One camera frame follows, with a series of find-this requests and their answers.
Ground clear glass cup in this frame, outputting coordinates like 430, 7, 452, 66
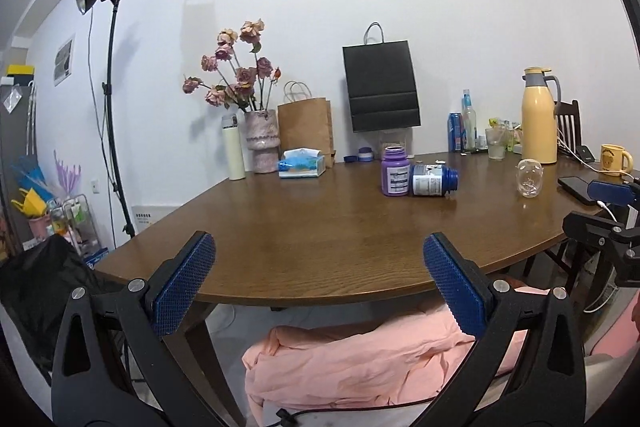
516, 159, 544, 198

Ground blue pill bottle lying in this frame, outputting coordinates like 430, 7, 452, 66
410, 163, 460, 198

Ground white charging cable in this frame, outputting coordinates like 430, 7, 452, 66
556, 134, 632, 180

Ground pink ceramic vase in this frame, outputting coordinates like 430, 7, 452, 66
243, 109, 280, 174

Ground wire rack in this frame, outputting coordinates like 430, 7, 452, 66
47, 194, 102, 260

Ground yellow thermos jug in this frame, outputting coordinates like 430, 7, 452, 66
521, 67, 562, 165

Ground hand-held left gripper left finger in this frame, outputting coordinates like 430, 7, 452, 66
50, 231, 236, 427

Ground white thermos bottle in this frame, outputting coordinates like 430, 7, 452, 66
221, 114, 247, 181

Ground clear bottle with blue cap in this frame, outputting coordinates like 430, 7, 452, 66
460, 89, 477, 152

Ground black plastic bag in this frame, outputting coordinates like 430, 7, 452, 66
0, 234, 128, 389

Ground black smartphone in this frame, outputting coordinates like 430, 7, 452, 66
557, 176, 609, 206

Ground pink cloth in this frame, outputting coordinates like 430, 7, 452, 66
242, 284, 640, 414

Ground clear plastic container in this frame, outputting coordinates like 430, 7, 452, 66
378, 128, 414, 158

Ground blue drink can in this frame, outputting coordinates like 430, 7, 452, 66
448, 112, 464, 153

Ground purple pill bottle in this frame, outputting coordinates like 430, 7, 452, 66
381, 146, 411, 198

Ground glass tumbler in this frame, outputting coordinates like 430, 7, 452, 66
484, 127, 507, 161

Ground dried pink roses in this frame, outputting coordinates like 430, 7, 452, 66
182, 19, 284, 113

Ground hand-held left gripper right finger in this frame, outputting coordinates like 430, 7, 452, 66
420, 232, 587, 427

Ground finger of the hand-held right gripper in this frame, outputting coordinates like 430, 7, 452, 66
586, 179, 640, 208
562, 211, 632, 259

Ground wall poster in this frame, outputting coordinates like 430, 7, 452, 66
53, 35, 76, 87

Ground brown paper bag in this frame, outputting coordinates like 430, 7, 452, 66
277, 81, 336, 168

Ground black paper bag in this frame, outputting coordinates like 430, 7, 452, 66
342, 22, 422, 134

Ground dark wooden chair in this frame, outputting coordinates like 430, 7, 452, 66
552, 99, 584, 158

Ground blue tissue box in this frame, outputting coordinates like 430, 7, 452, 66
277, 148, 327, 180

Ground grey cabinet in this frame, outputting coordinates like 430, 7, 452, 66
0, 81, 39, 260

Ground yellow mug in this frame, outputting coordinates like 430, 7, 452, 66
600, 144, 635, 176

